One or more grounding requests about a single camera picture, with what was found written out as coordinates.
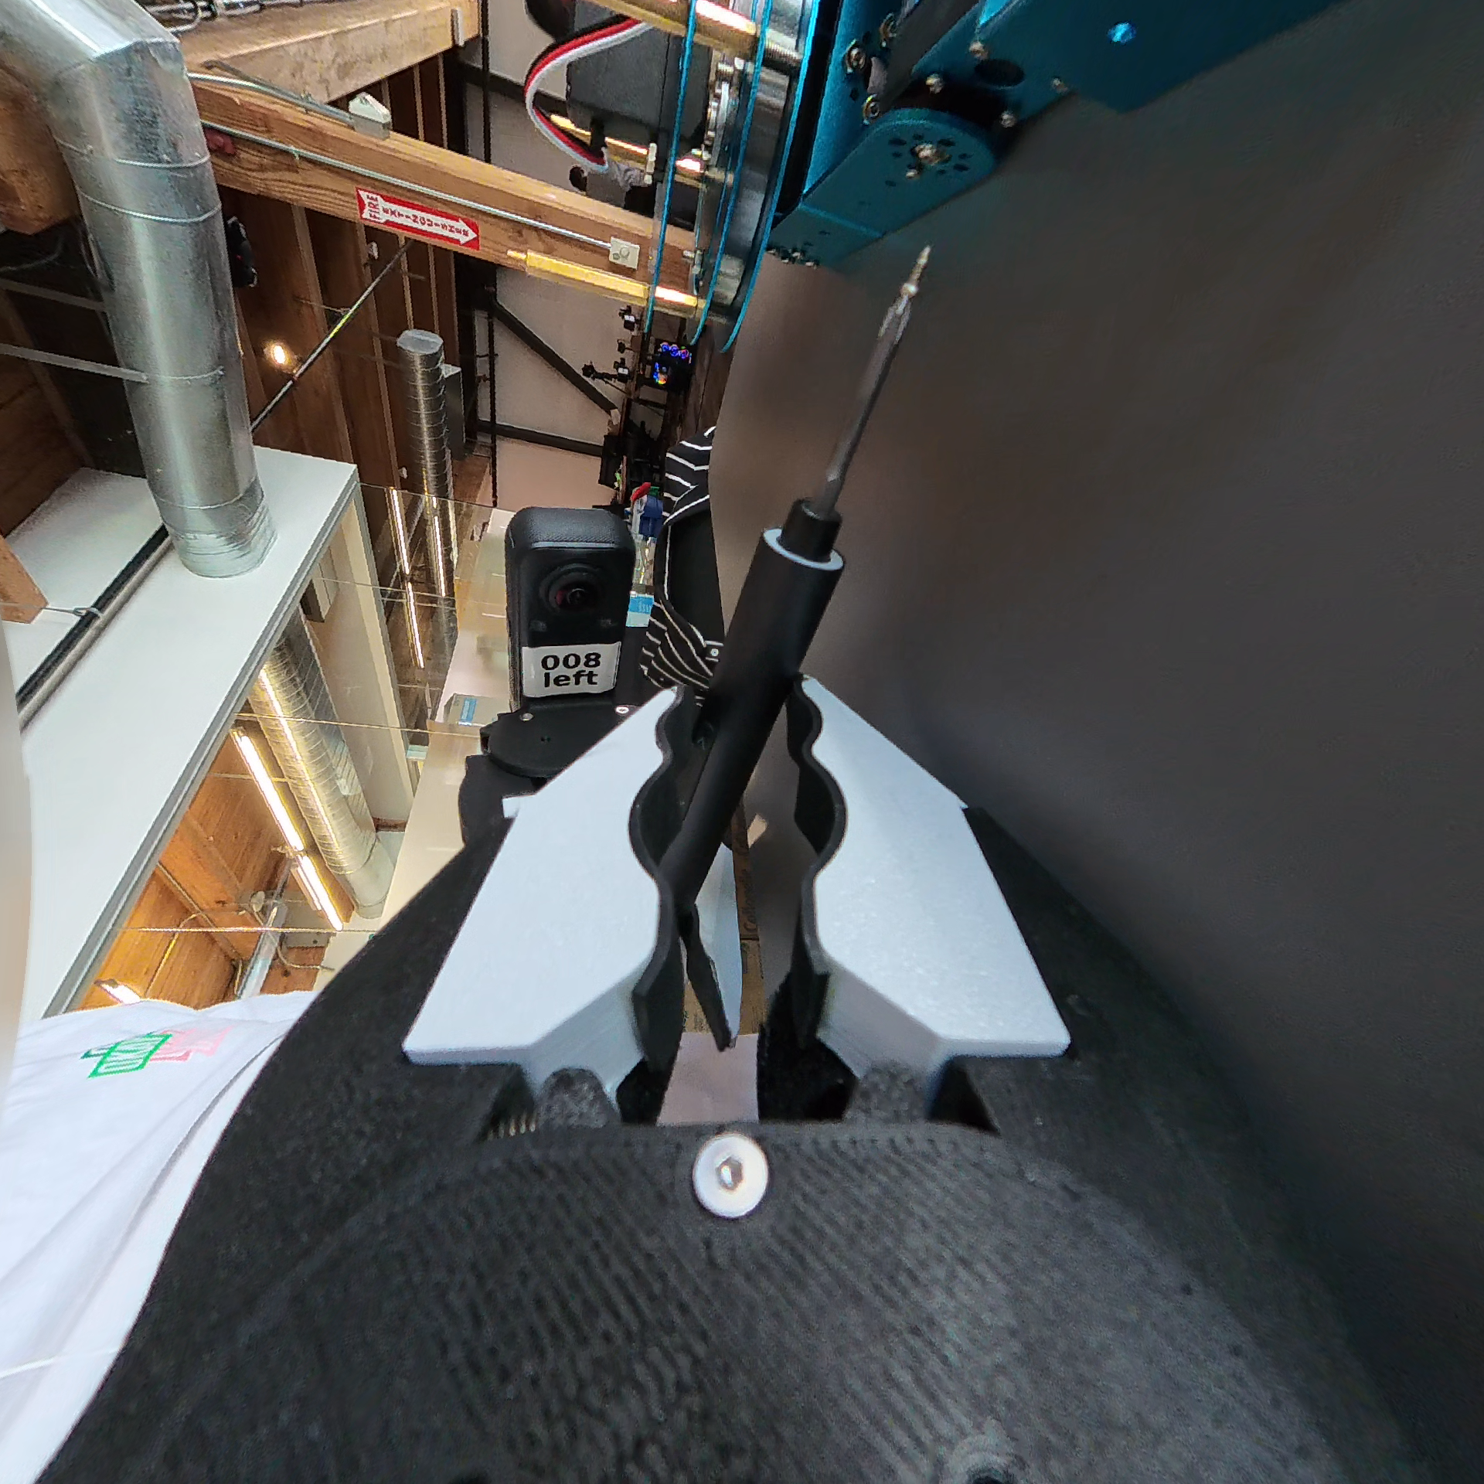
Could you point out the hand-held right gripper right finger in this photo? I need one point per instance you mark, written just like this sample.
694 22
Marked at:
927 926

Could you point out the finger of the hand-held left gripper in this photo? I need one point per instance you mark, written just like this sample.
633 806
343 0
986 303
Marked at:
722 926

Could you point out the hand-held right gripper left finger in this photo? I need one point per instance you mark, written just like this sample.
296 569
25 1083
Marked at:
545 926

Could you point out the black screwdriver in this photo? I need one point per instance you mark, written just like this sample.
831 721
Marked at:
771 650

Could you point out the blue metal bracket assembly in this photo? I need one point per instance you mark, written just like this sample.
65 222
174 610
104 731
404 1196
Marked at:
882 173

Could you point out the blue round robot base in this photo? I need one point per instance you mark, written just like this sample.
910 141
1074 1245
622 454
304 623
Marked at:
812 103

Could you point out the dark grey desk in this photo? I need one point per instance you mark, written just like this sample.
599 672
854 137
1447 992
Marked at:
1217 580

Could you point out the striped black white cloth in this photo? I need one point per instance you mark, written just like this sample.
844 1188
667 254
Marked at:
684 510

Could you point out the colourful lit screen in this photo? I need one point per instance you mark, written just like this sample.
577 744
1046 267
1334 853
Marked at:
671 363

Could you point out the brass standoff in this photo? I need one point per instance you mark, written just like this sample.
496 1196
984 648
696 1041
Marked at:
662 9
581 269
650 154

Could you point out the white booth structure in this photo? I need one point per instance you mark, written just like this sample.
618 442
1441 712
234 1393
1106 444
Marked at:
174 695

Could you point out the red white arrow sign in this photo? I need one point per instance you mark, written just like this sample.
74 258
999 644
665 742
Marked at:
417 218

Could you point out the wooden ceiling beam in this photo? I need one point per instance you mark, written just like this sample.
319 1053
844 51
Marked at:
441 162

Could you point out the black servo motor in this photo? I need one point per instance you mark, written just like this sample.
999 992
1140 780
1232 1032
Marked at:
615 70

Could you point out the ribbed silver air duct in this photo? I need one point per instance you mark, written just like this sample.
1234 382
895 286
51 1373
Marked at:
426 416
319 787

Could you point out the large silver air duct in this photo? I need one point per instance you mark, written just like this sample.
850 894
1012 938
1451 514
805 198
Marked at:
151 290

